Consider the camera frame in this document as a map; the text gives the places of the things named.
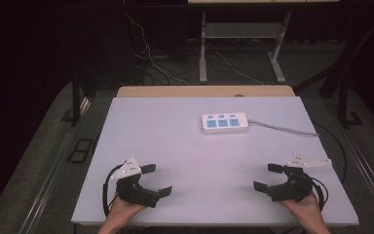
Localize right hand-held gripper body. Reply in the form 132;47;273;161
267;153;333;203

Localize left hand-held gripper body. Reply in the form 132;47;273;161
110;156;161;209

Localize person's right hand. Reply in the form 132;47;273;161
277;192;323;227

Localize person's left hand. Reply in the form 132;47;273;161
104;194;148;229

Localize white power strip blue sockets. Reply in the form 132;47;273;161
201;112;250;135

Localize black stand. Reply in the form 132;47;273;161
336;79;365;130

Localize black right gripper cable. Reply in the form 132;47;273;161
304;172;329;213

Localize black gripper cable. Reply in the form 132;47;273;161
304;172;329;213
101;163;125;218

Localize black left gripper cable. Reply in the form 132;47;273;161
101;163;125;218

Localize grey power strip cable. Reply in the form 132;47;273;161
247;119;321;138

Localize thin black cable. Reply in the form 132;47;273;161
313;121;349;183

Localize black rectangular floor frame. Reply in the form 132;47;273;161
66;137;95;164

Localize metal floor rail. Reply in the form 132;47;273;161
19;97;93;234
336;125;374;230

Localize black upright post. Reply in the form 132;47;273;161
70;69;81;128

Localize white floor cable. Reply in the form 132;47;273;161
214;52;266;86
125;12;189;86

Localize grey metal desk frame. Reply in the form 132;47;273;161
198;10;294;85

